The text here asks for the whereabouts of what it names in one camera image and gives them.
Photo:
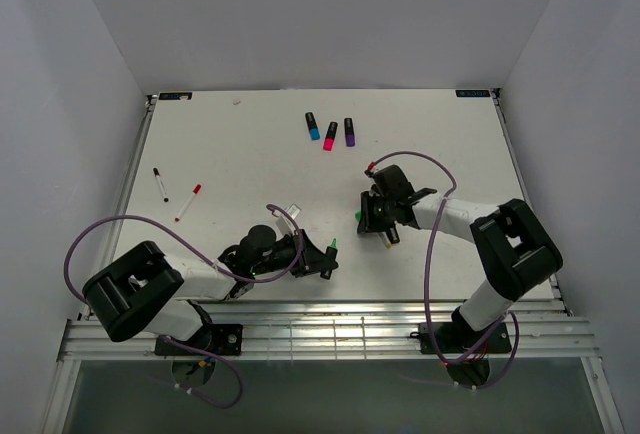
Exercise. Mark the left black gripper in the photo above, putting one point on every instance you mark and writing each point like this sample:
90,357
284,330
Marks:
310,259

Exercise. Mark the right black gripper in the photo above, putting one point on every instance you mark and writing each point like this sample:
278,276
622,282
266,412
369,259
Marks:
367,222

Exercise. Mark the orange black highlighter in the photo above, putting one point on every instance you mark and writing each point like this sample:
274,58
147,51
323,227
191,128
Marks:
393,236

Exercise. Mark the green cap black highlighter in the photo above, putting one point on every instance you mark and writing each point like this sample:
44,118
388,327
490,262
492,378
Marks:
332,251

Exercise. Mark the red cap white marker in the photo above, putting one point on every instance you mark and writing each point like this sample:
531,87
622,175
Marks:
189,200

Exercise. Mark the black cap white marker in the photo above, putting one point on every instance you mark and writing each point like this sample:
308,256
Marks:
161,187

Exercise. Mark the yellow cap white marker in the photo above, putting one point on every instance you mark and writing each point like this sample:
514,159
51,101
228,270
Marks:
385,240

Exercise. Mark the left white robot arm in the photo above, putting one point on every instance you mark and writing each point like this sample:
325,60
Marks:
147,290

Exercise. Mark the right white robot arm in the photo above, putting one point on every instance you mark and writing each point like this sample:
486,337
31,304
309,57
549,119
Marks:
514,249

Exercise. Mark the pink cap black highlighter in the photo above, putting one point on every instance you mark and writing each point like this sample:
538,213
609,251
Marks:
330,135

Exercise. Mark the purple cap black highlighter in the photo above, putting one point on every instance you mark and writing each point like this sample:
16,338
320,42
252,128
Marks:
350,138

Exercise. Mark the blue cap black highlighter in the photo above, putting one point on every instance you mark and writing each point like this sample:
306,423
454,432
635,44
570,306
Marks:
312,126

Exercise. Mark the right blue corner label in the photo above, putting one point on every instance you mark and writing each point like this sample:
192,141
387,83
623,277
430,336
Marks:
472,93

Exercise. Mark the blue corner label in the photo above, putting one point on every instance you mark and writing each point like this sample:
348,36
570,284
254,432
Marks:
177,96
472,93

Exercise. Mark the left blue corner label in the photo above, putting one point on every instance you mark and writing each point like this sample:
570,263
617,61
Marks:
177,96

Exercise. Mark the aluminium frame rail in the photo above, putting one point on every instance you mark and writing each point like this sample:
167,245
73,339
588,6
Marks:
340,331

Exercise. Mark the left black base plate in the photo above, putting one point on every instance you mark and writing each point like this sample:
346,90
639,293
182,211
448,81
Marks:
220,339

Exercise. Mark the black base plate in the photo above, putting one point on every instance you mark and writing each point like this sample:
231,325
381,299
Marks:
451,341
220,339

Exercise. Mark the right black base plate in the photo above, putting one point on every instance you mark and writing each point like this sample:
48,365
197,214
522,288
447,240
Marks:
451,341

